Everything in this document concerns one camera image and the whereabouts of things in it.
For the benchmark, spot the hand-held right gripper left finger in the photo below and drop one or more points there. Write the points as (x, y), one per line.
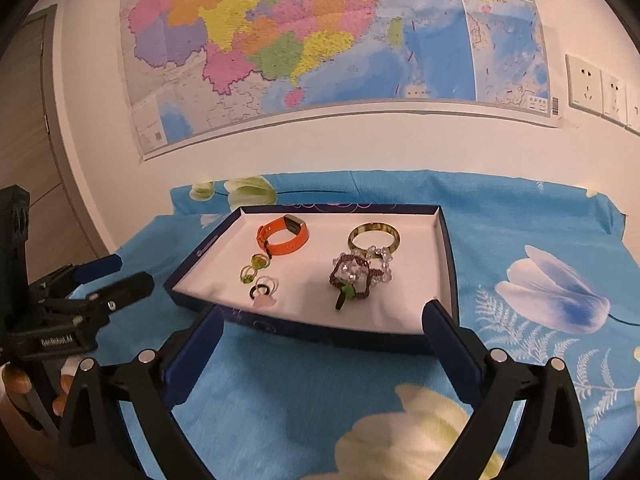
(200, 347)

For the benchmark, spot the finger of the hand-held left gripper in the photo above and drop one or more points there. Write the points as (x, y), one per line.
(97, 267)
(125, 287)

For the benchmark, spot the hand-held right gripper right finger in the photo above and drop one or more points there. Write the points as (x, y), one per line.
(450, 350)

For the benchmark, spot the dark blue box lid tray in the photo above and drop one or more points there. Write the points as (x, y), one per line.
(310, 310)

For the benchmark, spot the person's left hand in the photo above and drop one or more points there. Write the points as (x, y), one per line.
(64, 400)

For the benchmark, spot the grey-brown door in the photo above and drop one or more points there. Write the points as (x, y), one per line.
(35, 160)

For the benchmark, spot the orange wrist watch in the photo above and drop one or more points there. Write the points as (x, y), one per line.
(290, 248)

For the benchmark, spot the yellow-green bangle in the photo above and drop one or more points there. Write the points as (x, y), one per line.
(372, 227)

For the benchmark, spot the blue floral cloth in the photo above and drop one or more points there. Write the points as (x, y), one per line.
(500, 210)

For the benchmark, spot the white wall socket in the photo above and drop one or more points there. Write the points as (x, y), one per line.
(614, 99)
(584, 85)
(634, 114)

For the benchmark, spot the colourful wall map poster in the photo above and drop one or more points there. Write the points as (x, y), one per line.
(325, 40)

